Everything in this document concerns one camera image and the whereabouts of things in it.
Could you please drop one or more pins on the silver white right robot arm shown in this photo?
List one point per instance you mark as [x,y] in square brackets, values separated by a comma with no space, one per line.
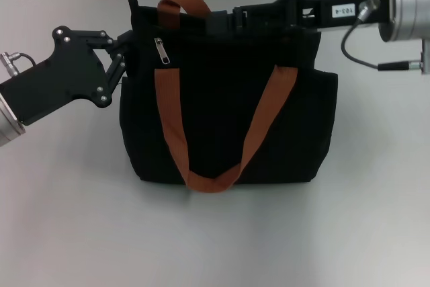
[410,4]

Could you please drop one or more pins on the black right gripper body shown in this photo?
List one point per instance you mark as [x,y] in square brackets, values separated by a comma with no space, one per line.
[315,11]

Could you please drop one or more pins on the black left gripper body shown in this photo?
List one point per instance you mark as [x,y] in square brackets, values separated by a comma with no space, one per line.
[57,78]

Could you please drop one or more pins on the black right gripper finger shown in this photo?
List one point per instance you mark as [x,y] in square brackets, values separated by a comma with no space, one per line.
[220,23]
[262,13]

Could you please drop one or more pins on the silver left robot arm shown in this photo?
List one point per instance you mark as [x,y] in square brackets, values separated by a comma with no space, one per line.
[8,129]

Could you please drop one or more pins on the silver zipper pull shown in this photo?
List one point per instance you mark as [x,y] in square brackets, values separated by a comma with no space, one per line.
[163,53]

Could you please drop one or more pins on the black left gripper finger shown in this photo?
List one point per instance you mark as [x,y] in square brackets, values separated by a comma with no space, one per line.
[100,40]
[116,72]

